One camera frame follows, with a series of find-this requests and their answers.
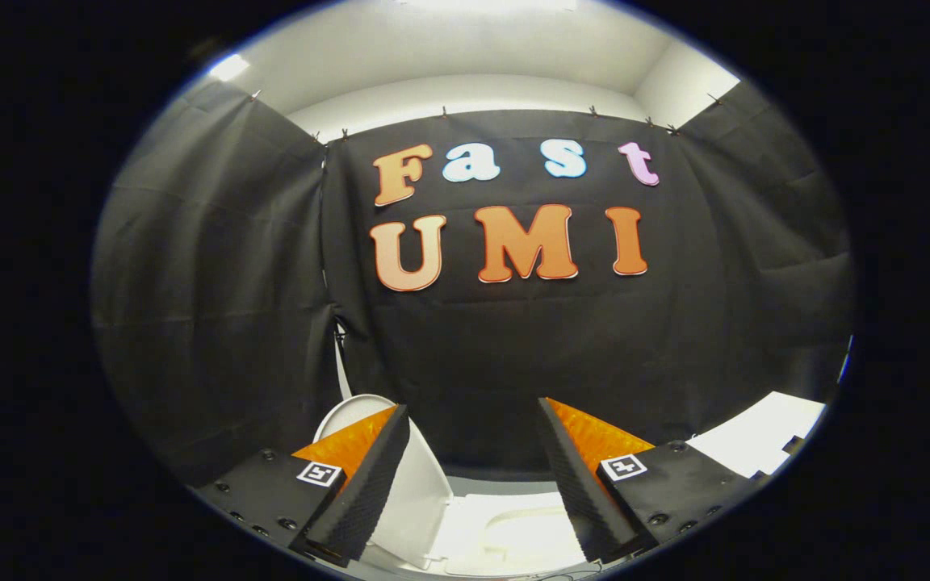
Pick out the white toilet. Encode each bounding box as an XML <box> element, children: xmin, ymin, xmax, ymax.
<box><xmin>431</xmin><ymin>491</ymin><xmax>599</xmax><ymax>579</ymax></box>

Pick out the white stand pole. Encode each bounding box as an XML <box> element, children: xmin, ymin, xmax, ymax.
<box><xmin>333</xmin><ymin>320</ymin><xmax>354</xmax><ymax>402</ymax></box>

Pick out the ceiling light panel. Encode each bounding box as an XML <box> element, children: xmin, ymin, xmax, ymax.
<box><xmin>397</xmin><ymin>0</ymin><xmax>580</xmax><ymax>11</ymax></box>
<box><xmin>207</xmin><ymin>52</ymin><xmax>253</xmax><ymax>83</ymax></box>

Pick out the white table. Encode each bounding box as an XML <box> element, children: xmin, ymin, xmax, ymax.
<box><xmin>685</xmin><ymin>391</ymin><xmax>828</xmax><ymax>479</ymax></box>

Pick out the black backdrop cloth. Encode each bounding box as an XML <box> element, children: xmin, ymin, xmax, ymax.
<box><xmin>90</xmin><ymin>79</ymin><xmax>855</xmax><ymax>489</ymax></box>

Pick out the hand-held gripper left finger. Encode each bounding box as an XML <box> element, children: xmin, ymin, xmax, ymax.
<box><xmin>191</xmin><ymin>403</ymin><xmax>412</xmax><ymax>568</ymax></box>

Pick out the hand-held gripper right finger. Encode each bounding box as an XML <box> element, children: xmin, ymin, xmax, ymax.
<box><xmin>535</xmin><ymin>397</ymin><xmax>758</xmax><ymax>565</ymax></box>

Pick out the white toilet lid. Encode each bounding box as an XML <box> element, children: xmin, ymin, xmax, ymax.
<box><xmin>312</xmin><ymin>393</ymin><xmax>455</xmax><ymax>571</ymax></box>

